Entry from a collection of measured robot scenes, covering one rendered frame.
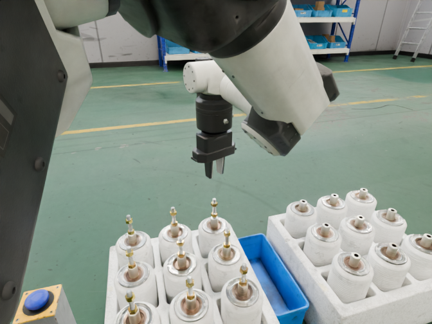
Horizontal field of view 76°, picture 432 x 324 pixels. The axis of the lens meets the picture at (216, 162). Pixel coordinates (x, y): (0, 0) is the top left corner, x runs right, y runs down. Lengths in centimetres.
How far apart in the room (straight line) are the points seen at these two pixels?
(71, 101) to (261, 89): 18
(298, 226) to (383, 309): 29
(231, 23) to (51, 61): 11
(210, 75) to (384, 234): 71
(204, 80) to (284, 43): 35
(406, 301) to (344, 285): 18
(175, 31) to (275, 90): 14
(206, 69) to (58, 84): 44
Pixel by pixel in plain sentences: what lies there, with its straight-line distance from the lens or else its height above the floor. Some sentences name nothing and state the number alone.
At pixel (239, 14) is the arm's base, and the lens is 19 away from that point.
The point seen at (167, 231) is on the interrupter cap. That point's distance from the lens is 84.
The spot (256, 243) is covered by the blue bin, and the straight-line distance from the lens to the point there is 105.
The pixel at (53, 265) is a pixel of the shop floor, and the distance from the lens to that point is 124.
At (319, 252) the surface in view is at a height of 21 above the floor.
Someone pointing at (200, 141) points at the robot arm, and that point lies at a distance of 67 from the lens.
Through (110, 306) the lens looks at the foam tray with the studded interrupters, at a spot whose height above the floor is 18.
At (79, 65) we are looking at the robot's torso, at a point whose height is 78.
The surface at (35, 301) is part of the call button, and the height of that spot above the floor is 33.
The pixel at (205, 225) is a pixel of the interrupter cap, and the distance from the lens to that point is 85.
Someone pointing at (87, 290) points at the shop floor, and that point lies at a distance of 110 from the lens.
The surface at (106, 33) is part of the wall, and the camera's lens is 550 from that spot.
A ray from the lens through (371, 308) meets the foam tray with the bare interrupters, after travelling 85.
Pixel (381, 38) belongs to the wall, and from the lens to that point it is 797.
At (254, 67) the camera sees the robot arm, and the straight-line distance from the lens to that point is 28.
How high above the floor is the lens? 81
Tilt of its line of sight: 28 degrees down
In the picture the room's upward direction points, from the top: straight up
